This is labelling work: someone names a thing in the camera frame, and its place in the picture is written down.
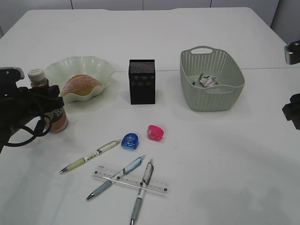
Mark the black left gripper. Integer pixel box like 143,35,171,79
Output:
0,78,64,141

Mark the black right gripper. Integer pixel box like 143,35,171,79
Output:
282,93,300,130

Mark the brown Nescafe coffee bottle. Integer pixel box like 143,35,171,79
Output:
28,68,68,133

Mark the golden bread loaf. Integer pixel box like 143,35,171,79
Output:
60,75,102,96

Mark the paper with brown strip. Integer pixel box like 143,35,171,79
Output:
198,73,218,88

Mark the clear plastic ruler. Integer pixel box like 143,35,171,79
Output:
92,165,171,195

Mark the blue pencil sharpener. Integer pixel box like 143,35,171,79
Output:
121,133,139,150

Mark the pink pencil sharpener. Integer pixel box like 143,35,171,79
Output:
147,125,164,142

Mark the cream white ballpoint pen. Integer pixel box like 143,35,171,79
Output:
60,139,121,174

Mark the black mesh pen holder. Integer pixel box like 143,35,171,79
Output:
128,59,156,105

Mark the pale green woven plastic basket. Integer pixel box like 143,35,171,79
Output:
180,46,245,112

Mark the light blue ballpoint pen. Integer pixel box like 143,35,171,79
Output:
86,155,146,201

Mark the grey patterned ballpoint pen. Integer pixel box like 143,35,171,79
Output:
130,159,154,225

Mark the pale green wavy glass bowl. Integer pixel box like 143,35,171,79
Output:
45,56,115,102

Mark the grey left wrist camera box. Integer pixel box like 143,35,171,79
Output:
0,67,24,82

